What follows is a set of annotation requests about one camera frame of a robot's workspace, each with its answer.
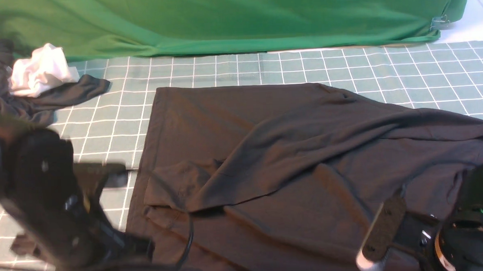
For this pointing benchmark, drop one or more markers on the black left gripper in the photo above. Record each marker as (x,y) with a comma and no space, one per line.
(56,201)

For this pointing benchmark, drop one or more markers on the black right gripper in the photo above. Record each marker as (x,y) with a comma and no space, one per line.
(396,228)

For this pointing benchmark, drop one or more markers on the gray long-sleeved shirt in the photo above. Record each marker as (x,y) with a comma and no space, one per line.
(289,177)

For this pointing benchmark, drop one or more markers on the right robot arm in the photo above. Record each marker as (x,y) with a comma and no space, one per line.
(452,244)

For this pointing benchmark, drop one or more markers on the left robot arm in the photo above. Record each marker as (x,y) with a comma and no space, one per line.
(56,202)

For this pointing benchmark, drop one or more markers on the green checkered table mat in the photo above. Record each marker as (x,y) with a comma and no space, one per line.
(114,126)

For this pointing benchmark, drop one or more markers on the dark crumpled garment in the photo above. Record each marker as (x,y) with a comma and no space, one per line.
(40,110)

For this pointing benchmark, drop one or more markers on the white crumpled cloth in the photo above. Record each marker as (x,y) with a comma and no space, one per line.
(47,68)

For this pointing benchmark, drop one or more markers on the green backdrop cloth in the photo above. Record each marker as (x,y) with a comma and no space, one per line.
(94,29)

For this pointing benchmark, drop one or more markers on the metal binder clip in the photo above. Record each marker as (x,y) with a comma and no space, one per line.
(439,23)

